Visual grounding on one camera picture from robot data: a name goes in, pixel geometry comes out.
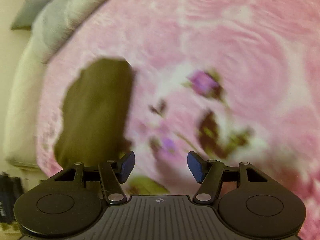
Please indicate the grey square pillow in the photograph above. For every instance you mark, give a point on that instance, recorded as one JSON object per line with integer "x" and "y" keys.
{"x": 27, "y": 14}

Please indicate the grey and cream duvet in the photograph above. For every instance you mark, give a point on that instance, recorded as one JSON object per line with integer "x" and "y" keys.
{"x": 56, "y": 22}

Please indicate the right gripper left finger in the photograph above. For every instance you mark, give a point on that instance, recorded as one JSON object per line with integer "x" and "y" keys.
{"x": 113, "y": 174}

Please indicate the olive green shirt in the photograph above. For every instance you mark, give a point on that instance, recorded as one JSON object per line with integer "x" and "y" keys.
{"x": 94, "y": 113}

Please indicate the stack of dark folded clothes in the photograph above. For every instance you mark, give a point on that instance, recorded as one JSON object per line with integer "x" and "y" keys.
{"x": 11, "y": 190}

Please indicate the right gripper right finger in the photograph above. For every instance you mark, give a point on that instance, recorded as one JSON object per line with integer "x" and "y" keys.
{"x": 208, "y": 174}

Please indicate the pink floral bed blanket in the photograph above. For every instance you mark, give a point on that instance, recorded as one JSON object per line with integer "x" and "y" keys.
{"x": 233, "y": 80}

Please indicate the white quilted headboard cushion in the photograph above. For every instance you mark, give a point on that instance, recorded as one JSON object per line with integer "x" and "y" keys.
{"x": 19, "y": 143}

